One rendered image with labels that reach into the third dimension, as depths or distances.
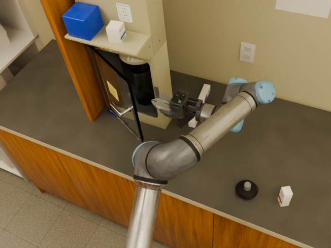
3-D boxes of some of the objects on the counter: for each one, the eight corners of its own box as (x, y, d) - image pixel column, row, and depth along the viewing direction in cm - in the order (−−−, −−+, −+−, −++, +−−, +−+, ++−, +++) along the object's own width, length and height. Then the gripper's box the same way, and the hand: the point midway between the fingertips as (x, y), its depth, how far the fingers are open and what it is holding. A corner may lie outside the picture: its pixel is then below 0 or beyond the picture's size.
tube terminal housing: (133, 80, 200) (101, -61, 140) (185, 95, 189) (176, -51, 129) (110, 111, 187) (64, -29, 127) (165, 129, 176) (144, -15, 116)
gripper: (206, 95, 132) (154, 81, 139) (197, 112, 127) (144, 97, 134) (206, 109, 139) (157, 96, 146) (197, 127, 134) (147, 112, 141)
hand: (154, 102), depth 142 cm, fingers closed
